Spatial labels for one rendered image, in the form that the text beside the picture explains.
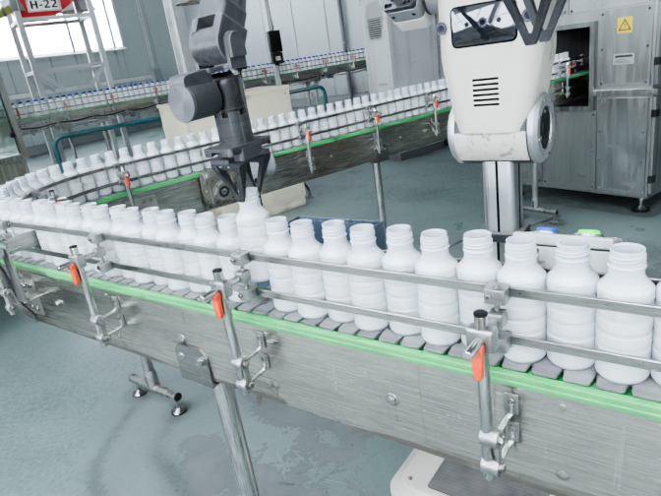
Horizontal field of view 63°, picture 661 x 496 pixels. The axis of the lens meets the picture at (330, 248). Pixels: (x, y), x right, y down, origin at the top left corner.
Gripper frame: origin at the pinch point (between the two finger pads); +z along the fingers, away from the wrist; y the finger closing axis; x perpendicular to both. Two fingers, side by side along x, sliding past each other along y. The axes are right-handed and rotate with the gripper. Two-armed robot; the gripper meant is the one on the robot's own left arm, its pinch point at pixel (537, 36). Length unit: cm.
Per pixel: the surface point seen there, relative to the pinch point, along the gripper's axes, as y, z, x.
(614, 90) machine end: 350, 53, 50
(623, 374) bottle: -18.8, 37.8, -14.7
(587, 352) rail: -19.3, 35.5, -10.9
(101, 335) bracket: -27, 50, 88
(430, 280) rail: -19.4, 28.8, 9.0
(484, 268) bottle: -17.1, 27.1, 2.2
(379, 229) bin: 41, 47, 56
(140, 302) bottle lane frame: -22, 43, 78
